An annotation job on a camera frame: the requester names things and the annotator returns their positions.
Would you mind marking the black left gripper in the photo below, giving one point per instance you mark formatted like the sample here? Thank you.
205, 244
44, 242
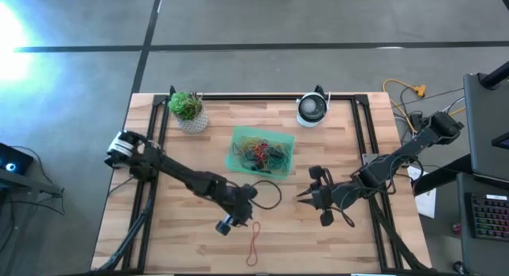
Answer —
240, 208

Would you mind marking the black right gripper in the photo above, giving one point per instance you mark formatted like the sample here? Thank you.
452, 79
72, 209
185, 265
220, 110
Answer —
334, 196

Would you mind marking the red rubber band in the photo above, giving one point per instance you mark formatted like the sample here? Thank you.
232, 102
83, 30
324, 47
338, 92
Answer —
258, 149
253, 244

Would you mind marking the green rubber band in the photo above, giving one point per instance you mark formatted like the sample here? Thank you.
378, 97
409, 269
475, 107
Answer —
283, 161

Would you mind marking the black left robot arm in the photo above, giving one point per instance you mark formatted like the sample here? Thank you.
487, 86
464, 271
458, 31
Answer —
179, 174

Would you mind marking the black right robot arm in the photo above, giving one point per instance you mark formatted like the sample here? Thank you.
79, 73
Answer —
417, 138

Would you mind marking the teal translucent plastic bin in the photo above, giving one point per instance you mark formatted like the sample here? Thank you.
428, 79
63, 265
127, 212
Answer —
288, 138

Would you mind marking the grey metal plate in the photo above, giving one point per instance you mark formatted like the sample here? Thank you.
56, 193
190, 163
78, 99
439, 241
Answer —
367, 158

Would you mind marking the white cylindrical device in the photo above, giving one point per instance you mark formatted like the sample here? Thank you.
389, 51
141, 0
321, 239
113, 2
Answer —
312, 109

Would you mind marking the succulent in triangle-patterned pot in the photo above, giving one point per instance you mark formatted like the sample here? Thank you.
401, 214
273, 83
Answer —
187, 107

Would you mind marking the white paper sheet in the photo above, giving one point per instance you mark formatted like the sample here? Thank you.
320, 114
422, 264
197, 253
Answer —
427, 200

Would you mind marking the black flat bar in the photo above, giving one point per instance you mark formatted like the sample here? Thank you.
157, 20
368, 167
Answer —
437, 176

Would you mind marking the small red object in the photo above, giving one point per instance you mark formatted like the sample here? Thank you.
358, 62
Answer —
457, 228

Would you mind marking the dark grey desk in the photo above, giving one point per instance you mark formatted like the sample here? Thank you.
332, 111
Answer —
465, 248

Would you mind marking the backlit keyboard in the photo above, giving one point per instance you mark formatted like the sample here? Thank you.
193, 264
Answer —
491, 218

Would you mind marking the black pole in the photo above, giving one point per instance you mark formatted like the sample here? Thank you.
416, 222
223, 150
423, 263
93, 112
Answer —
495, 77

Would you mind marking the black box with blue light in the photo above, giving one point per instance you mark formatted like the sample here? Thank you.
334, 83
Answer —
20, 158

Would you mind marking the black frame strut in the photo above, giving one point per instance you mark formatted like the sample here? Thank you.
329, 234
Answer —
397, 244
131, 232

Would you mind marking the black aluminium table frame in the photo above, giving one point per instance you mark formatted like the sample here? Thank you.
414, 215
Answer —
278, 97

